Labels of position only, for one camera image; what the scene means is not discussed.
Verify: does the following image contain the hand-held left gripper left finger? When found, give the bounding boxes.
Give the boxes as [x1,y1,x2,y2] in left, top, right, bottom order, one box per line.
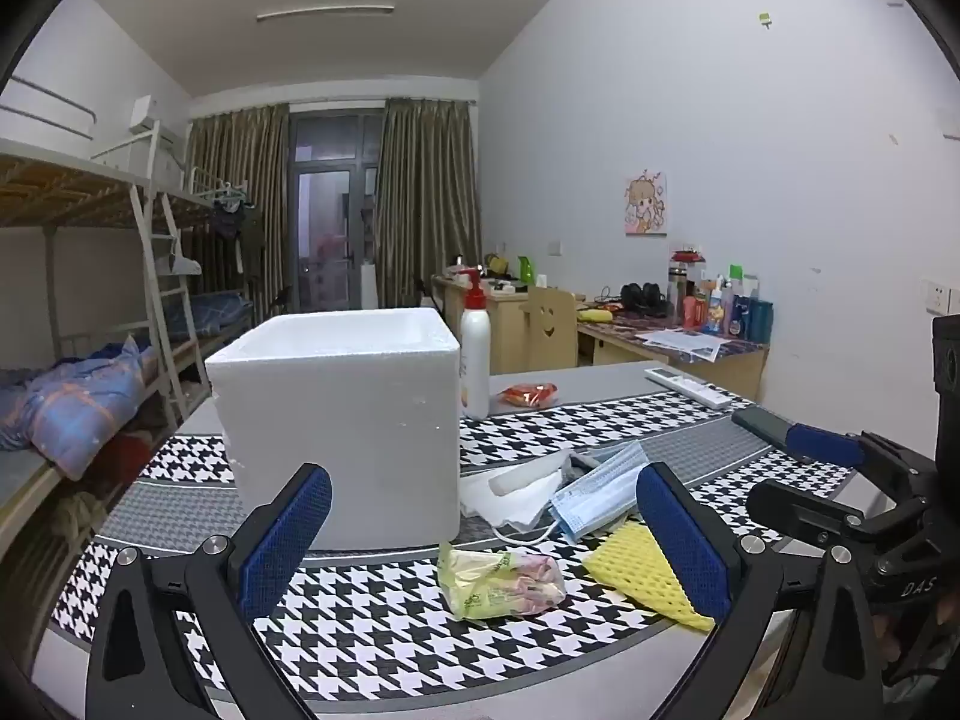
[85,463,335,720]

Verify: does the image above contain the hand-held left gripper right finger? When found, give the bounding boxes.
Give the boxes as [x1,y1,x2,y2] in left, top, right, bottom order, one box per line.
[635,461,886,720]

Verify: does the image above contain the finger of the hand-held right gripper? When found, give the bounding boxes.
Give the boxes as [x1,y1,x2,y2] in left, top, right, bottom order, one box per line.
[746,477,902,569]
[786,424,937,502]

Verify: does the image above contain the yellow foam net sleeve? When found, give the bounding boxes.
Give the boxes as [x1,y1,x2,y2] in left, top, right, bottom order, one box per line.
[583,521,717,632]

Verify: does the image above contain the blue face mask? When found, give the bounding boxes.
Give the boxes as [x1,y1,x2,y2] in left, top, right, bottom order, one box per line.
[574,441,647,488]
[491,463,653,545]

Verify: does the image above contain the white foam box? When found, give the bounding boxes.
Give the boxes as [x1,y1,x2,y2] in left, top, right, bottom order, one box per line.
[205,307,461,552]

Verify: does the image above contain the grey sock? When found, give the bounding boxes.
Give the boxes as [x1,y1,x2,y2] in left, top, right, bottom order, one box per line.
[489,452,571,497]

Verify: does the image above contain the white tissue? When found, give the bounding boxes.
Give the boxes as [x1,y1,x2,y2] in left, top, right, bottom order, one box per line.
[459,457,571,533]

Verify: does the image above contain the yellow-green plastic bag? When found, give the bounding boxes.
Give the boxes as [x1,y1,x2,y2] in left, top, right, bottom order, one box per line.
[437,542,567,622]

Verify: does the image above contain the person's right hand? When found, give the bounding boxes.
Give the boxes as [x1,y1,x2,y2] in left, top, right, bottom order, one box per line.
[876,610,912,665]

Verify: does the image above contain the wooden desk with patterned cover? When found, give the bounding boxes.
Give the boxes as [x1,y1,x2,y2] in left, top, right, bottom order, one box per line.
[576,307,770,402]

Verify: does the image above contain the houndstooth table mat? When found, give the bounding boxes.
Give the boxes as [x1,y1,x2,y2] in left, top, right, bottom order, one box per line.
[49,390,875,720]

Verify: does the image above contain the white remote control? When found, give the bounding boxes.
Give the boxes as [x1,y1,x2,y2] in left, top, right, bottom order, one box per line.
[645,366,728,410]

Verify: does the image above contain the row of toiletry bottles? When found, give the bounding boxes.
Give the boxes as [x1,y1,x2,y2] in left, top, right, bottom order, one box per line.
[679,264,773,342]

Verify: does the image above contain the printed paper sheets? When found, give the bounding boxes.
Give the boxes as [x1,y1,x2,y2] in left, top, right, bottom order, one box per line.
[643,328,730,362]

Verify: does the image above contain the red cloth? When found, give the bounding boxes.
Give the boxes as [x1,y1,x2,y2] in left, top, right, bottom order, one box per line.
[97,431,162,496]

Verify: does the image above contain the olive clothes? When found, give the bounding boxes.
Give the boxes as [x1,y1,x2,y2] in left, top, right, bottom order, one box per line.
[60,487,113,541]

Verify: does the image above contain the red snack packet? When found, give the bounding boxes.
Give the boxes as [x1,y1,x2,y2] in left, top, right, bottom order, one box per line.
[499,382,560,407]

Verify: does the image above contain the black headphones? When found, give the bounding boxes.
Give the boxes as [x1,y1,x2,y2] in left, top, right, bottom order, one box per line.
[621,282,672,316]

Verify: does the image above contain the white metal bunk bed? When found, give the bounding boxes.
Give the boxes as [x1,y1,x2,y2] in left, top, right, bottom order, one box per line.
[0,75,215,616]
[150,157,256,361]

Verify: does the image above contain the wooden chair with smiley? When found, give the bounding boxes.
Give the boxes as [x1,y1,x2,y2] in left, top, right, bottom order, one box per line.
[520,285,580,374]

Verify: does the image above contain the blue checked quilt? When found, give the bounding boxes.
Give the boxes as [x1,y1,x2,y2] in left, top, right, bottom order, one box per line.
[0,334,162,481]

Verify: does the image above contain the white pump bottle red top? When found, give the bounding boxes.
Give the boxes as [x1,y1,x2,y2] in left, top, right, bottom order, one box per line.
[459,268,492,421]

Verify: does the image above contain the glass balcony door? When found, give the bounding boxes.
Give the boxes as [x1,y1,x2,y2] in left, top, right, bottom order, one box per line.
[291,112,383,312]

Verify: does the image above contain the dark hanging clothes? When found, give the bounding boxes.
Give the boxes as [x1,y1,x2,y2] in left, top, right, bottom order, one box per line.
[210,199,250,242]

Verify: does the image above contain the brown curtain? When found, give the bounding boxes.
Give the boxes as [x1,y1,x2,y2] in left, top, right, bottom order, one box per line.
[186,103,292,316]
[375,96,481,308]

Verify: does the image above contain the white air conditioner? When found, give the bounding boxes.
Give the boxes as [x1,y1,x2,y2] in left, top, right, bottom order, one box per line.
[127,95,162,136]

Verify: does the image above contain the ceiling tube light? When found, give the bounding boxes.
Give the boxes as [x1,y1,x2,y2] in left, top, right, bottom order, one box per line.
[256,6,395,22]

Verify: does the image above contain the pink cartoon wall poster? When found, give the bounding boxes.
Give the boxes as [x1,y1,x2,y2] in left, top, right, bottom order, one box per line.
[625,171,668,237]

